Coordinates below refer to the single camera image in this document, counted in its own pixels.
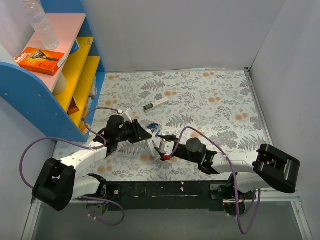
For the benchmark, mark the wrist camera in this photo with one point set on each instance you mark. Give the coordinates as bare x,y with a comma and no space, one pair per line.
127,115
166,147

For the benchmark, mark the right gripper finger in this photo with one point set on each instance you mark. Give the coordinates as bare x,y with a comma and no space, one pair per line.
159,152
168,138

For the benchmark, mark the orange razor box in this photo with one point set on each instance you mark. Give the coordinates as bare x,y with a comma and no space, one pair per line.
41,61

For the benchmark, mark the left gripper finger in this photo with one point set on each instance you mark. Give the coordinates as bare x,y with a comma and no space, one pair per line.
143,137
141,132

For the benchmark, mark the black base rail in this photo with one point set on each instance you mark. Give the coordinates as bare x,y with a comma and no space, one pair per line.
171,195

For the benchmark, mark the pile of batteries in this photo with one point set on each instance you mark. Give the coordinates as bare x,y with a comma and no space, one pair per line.
153,127

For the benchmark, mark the white remote control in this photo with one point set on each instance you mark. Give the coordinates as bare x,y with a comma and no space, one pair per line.
149,145

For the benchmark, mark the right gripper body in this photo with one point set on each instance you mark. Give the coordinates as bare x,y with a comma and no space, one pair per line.
179,151

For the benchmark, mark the floral table mat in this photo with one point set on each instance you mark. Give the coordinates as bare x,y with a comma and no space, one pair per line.
217,107

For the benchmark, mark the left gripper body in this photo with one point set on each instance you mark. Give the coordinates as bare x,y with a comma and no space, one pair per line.
135,131

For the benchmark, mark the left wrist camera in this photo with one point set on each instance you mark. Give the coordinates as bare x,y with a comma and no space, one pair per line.
127,115

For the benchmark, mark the clear plastic bottle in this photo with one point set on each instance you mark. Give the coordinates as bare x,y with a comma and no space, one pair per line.
41,24

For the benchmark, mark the blue yellow shelf unit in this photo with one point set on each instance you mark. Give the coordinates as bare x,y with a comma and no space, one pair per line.
55,105

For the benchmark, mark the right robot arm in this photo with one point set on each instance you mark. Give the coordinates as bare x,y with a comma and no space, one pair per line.
267,167

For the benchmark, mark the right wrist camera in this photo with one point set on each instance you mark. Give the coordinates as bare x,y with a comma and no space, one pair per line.
166,147

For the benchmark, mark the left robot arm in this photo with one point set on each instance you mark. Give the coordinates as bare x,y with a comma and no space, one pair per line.
59,182

